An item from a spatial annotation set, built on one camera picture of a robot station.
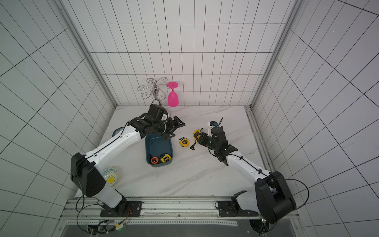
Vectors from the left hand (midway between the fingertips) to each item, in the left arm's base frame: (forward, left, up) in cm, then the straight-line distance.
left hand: (179, 131), depth 78 cm
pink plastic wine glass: (+31, +6, -5) cm, 32 cm away
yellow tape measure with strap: (+3, -9, -6) cm, 11 cm away
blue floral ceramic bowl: (+13, +45, -18) cm, 50 cm away
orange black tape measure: (-8, +16, -19) cm, 26 cm away
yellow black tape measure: (-7, +8, -19) cm, 22 cm away
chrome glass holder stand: (+30, +18, +5) cm, 35 cm away
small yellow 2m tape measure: (+4, -2, -19) cm, 20 cm away
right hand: (+1, -6, -6) cm, 9 cm away
